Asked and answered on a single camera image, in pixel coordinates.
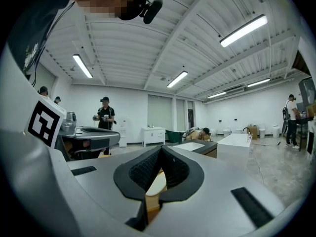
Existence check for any white cabinet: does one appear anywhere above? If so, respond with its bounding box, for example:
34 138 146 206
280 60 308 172
141 126 166 148

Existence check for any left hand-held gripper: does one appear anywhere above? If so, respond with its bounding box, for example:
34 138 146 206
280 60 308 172
26 99 121 161

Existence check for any white shoe insole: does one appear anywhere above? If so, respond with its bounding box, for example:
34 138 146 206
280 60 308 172
145 168 168 198

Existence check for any white water dispenser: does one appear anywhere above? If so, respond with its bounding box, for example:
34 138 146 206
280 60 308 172
119 119 128 148

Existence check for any white bathtub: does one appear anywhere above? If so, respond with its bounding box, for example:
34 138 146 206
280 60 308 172
217 133 254 148

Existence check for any dark green bin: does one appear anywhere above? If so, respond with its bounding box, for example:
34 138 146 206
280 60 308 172
165 129 185 144

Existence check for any long ceiling light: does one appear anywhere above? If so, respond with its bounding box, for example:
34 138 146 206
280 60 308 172
219 14 268 48
247 78 271 87
73 54 93 79
166 71 188 88
207 91 227 99

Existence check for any cardboard box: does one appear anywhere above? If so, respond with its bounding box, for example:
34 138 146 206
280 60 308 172
246 125 259 140

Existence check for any black head camera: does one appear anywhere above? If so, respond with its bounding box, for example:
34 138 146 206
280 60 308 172
142 0 164 25

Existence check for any white sink basin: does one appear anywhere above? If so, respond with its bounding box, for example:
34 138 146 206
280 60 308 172
172 142 205 152

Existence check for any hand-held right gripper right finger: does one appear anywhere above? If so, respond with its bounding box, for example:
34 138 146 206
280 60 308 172
145 145 287 237

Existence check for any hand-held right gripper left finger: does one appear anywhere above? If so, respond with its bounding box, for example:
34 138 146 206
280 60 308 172
66 145 163 232

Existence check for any dark wooden vanity cabinet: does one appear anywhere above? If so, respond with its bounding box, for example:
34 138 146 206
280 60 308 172
165 139 218 159

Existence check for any person's black floral shirt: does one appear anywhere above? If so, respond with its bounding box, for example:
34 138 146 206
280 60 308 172
6 0 75 77

